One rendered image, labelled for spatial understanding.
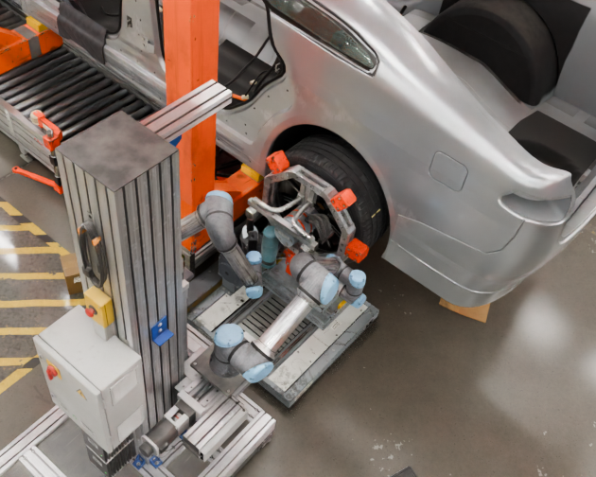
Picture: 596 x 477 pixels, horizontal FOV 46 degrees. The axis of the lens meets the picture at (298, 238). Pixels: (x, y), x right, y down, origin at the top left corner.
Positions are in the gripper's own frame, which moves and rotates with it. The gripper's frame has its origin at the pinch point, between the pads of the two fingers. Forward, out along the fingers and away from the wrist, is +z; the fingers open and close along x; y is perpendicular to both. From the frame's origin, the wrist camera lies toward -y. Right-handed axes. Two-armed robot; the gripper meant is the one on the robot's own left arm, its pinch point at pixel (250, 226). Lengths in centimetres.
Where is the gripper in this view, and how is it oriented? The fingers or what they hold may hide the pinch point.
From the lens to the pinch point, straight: 348.7
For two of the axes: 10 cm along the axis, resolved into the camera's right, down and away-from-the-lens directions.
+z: -0.9, -7.6, 6.5
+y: -1.1, 6.5, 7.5
